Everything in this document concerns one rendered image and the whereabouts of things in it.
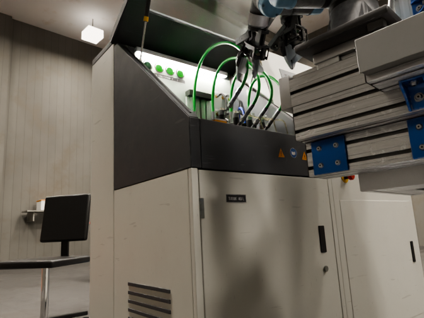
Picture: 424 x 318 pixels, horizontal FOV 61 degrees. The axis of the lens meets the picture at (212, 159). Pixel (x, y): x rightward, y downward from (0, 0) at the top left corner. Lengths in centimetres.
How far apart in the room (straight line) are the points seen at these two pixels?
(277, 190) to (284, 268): 27
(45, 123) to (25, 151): 96
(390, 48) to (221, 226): 67
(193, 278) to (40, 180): 959
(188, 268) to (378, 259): 99
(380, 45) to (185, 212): 68
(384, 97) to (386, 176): 21
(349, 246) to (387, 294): 33
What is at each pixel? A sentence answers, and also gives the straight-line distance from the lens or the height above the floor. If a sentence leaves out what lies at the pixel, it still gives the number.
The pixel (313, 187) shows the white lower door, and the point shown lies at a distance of 148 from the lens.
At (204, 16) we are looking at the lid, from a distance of 185.
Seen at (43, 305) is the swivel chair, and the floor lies 18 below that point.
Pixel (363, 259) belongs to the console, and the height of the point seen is 45.
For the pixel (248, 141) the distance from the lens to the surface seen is 125.
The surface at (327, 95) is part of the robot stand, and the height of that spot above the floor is 90.
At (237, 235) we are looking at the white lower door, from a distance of 117.
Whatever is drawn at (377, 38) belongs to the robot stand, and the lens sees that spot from 77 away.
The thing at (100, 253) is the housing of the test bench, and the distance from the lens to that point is 171.
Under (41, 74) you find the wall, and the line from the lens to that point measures 1133.
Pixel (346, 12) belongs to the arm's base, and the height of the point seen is 109.
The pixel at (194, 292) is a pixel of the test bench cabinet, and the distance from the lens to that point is 108.
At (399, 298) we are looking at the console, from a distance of 196.
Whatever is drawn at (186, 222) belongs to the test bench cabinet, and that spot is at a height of 63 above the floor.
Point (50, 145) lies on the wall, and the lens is 1080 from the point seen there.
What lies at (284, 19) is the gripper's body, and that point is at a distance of 156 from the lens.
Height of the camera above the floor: 60
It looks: 11 degrees up
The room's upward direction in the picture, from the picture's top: 3 degrees counter-clockwise
